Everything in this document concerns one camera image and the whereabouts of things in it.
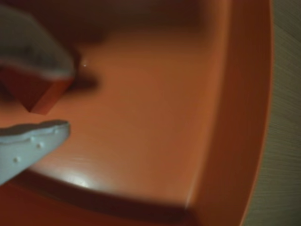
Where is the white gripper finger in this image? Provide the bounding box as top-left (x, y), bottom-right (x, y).
top-left (0, 120), bottom-right (71, 186)
top-left (0, 4), bottom-right (76, 80)

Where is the orange cube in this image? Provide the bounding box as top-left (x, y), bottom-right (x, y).
top-left (0, 65), bottom-right (76, 116)

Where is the orange plastic box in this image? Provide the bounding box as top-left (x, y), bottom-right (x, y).
top-left (0, 0), bottom-right (275, 226)

